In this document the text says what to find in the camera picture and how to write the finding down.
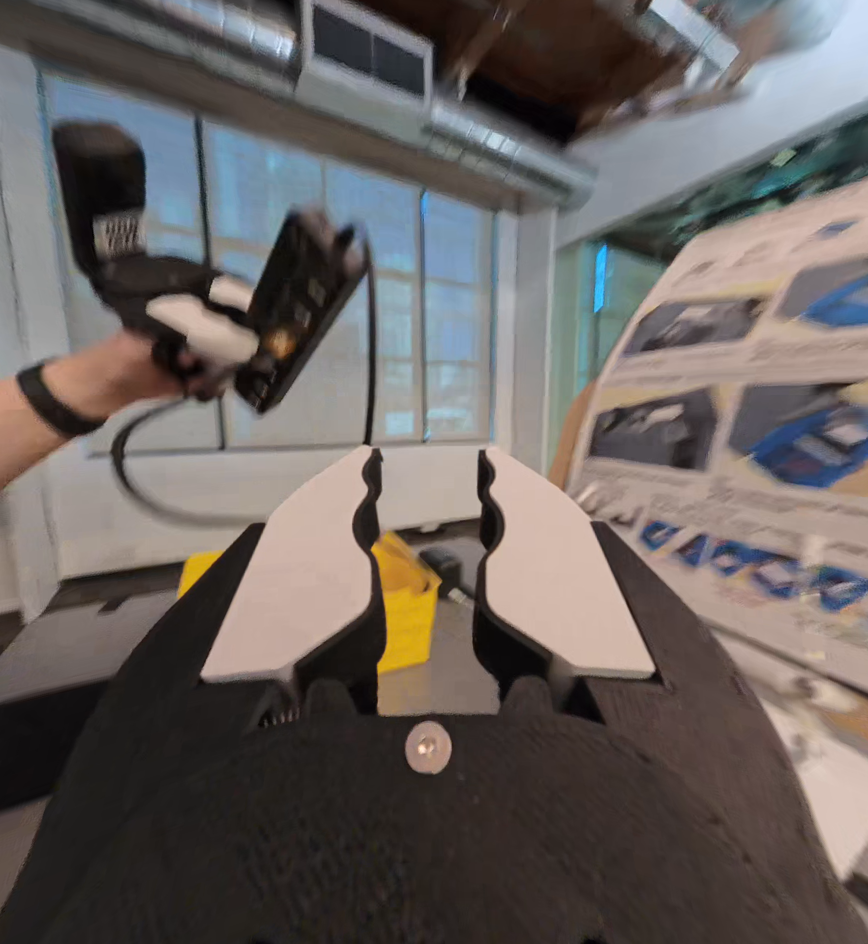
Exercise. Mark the ceiling air vent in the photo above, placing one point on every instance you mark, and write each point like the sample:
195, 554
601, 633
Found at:
375, 52

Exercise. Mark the instruction sheet on stand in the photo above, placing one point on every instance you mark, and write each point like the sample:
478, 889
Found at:
567, 435

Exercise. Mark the yellow plastic bin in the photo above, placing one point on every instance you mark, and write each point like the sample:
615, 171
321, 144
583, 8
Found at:
404, 605

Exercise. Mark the large glass window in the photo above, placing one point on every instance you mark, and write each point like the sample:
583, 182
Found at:
434, 325

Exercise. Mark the narrow glass window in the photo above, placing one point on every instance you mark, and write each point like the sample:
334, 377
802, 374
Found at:
611, 310

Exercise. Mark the black power station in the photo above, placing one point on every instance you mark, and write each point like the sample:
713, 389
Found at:
446, 568

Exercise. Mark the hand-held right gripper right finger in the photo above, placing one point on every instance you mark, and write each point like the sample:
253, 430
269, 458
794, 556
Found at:
559, 590

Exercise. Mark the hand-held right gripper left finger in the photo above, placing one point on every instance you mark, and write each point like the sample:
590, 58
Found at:
294, 590

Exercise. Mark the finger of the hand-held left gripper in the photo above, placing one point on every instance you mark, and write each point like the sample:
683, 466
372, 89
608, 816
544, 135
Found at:
205, 332
235, 292

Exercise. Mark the instruction poster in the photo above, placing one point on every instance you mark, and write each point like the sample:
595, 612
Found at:
729, 428

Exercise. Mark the person's left hand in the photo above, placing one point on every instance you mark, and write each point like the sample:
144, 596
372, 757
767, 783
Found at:
117, 376

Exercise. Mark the silver ventilation duct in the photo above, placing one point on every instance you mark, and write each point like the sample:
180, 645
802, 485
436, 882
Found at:
478, 148

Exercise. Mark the black 7-port USB hub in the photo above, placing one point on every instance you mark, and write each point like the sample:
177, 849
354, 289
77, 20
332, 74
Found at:
369, 354

